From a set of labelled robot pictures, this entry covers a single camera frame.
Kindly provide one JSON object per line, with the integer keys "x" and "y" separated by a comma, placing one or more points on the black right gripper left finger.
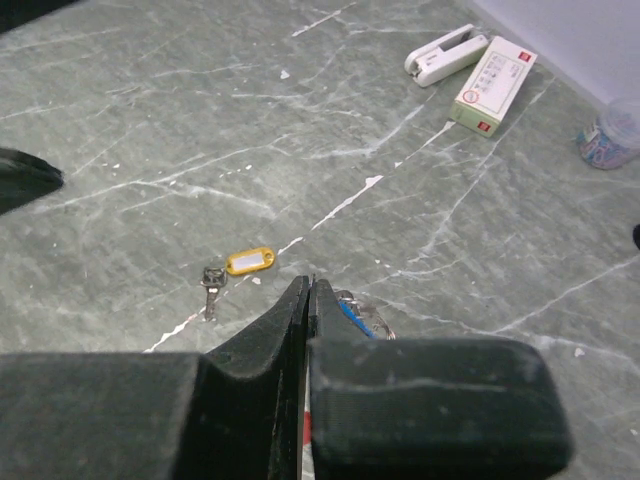
{"x": 235, "y": 412}

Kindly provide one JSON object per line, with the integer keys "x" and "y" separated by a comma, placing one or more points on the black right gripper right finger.
{"x": 429, "y": 408}

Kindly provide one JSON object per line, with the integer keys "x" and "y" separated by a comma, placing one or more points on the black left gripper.
{"x": 15, "y": 13}

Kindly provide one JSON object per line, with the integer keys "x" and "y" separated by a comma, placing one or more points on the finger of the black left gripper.
{"x": 25, "y": 178}

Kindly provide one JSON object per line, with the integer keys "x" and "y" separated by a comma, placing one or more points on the blue key tag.
{"x": 351, "y": 310}

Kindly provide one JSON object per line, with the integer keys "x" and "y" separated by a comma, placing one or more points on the metal key holder red handle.
{"x": 372, "y": 318}

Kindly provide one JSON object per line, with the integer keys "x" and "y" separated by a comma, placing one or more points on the yellow key tag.
{"x": 250, "y": 261}

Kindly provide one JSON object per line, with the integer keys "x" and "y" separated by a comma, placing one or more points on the green white staple box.
{"x": 487, "y": 95}

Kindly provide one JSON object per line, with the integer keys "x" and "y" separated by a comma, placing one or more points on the white stapler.
{"x": 446, "y": 55}

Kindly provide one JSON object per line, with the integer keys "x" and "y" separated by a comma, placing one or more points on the clear jar of clips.
{"x": 612, "y": 138}

